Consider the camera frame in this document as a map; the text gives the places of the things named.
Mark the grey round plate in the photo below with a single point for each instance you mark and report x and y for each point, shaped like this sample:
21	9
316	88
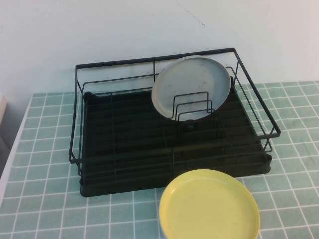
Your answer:
192	82

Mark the yellow round plate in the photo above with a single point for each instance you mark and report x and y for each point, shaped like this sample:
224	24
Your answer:
209	206

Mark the black plastic drip tray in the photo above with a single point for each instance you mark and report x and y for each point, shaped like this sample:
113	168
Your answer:
129	139

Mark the green checked tablecloth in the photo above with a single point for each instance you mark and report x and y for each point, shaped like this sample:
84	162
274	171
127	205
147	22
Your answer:
45	174

